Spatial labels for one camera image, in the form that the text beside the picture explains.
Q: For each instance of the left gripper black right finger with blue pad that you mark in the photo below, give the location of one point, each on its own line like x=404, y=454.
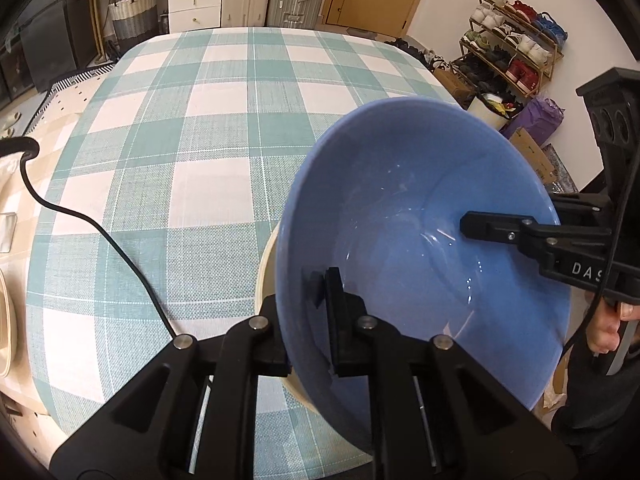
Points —
x=435, y=412

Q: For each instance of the cardboard box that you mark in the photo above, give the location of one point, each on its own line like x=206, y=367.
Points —
x=531, y=151

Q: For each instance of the metal phone stand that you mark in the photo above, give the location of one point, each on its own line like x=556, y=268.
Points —
x=8, y=223

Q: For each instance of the purple bag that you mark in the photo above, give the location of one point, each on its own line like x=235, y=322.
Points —
x=540, y=117

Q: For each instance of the teal checked tablecloth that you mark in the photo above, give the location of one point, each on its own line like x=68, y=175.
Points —
x=171, y=183

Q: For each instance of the white trash bin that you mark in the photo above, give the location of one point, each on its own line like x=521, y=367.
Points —
x=487, y=113

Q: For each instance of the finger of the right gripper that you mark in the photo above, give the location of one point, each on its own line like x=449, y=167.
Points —
x=498, y=228

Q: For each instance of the beige checked tablecloth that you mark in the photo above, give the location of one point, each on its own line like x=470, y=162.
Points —
x=52, y=136

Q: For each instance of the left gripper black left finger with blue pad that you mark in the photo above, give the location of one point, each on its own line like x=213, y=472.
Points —
x=190, y=413

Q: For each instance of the woven laundry basket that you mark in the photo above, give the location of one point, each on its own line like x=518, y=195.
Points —
x=134, y=21

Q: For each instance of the large blue bowl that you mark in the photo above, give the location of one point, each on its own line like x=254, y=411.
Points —
x=380, y=197

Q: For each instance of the shoe rack with shoes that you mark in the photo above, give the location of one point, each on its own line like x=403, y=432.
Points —
x=510, y=45

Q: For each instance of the black refrigerator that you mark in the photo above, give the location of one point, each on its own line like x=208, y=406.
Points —
x=46, y=42

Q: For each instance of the right hand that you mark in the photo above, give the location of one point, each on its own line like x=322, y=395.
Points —
x=602, y=331

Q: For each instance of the stack of small cream plates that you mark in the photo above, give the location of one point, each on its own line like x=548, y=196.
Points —
x=8, y=329

